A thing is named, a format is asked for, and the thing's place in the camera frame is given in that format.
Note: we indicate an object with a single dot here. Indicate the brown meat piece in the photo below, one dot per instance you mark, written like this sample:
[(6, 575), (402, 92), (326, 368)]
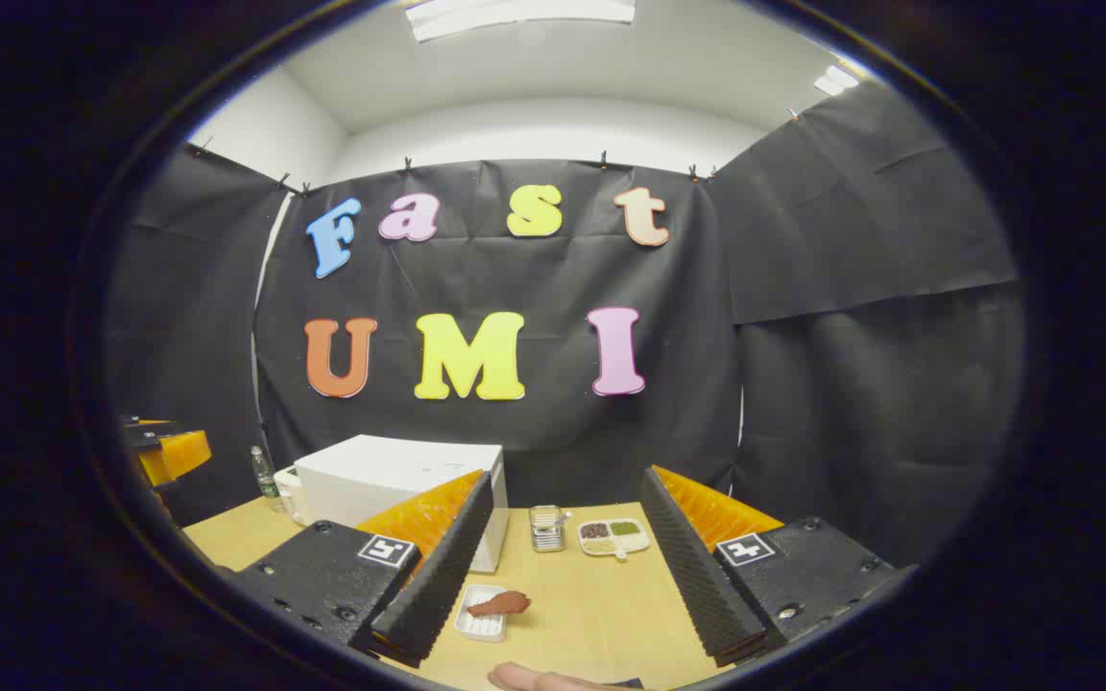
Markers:
[(500, 604)]

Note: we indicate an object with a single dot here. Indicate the white microwave oven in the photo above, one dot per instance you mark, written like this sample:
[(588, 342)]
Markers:
[(390, 480)]

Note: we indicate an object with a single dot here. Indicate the clear plastic water bottle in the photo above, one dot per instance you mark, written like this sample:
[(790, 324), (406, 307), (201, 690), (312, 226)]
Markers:
[(267, 480)]

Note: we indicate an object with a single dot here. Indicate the small metal container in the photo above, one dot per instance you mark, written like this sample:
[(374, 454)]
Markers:
[(546, 533)]

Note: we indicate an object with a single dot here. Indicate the white toaster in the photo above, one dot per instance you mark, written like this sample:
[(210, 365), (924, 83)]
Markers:
[(289, 491)]

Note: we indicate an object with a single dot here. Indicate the white rectangular tray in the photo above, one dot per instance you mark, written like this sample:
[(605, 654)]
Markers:
[(478, 627)]

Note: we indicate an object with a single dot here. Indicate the white divided seed dish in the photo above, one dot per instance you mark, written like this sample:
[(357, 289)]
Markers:
[(601, 545)]

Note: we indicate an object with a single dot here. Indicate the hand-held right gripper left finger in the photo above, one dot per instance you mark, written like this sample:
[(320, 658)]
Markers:
[(438, 585)]

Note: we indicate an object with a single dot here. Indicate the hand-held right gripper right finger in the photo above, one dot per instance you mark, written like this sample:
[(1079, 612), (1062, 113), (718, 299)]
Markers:
[(697, 576)]

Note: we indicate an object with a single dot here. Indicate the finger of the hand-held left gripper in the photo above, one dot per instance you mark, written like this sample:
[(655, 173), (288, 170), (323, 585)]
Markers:
[(179, 456)]

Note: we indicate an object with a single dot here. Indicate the large ceiling light panel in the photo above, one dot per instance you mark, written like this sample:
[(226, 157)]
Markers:
[(519, 14)]

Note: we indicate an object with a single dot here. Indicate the small ceiling light panel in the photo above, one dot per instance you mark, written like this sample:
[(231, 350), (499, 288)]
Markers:
[(836, 80)]

